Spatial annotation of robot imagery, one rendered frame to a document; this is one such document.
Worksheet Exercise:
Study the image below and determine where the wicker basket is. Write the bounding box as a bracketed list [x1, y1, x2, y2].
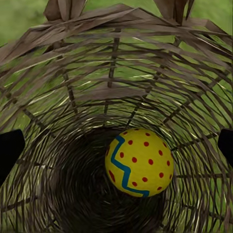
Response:
[0, 0, 233, 233]

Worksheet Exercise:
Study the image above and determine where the easter egg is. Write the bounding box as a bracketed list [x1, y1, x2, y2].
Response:
[103, 126, 175, 198]

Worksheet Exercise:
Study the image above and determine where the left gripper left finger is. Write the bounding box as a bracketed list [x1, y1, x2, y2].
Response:
[0, 129, 26, 188]

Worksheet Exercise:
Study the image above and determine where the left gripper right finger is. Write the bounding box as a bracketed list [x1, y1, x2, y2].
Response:
[217, 129, 233, 168]

